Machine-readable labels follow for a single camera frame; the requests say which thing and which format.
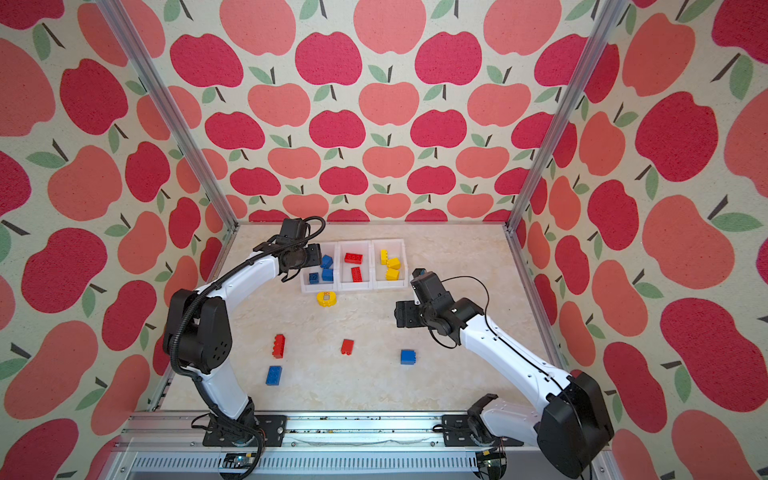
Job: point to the aluminium front rail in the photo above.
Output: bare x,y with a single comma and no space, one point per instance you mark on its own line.
316,445

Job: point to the circuit board on rail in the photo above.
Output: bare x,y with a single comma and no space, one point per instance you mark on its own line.
237,461

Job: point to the right aluminium frame post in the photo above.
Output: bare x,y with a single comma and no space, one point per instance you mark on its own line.
574,92

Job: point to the white bin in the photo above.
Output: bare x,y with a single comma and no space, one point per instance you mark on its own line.
326,248
365,248
396,249

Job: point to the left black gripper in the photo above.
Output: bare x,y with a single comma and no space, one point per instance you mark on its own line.
315,253

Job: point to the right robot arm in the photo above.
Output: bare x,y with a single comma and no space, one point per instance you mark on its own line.
567,419

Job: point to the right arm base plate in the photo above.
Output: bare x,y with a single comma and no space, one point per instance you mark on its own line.
456,431

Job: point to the blue long lego bottom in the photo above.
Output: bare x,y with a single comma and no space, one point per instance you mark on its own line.
274,375

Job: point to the red long lego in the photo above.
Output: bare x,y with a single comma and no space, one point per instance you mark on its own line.
353,258
278,349

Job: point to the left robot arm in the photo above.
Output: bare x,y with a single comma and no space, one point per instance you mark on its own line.
198,336

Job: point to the aluminium frame post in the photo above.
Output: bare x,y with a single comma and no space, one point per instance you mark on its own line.
130,41
574,92

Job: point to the left aluminium frame post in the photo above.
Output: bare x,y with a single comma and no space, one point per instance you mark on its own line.
130,41

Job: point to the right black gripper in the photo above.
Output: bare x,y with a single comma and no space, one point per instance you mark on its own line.
403,309

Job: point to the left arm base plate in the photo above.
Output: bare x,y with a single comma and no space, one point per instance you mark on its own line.
265,430

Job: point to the red small lego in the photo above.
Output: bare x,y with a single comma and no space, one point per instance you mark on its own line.
347,347

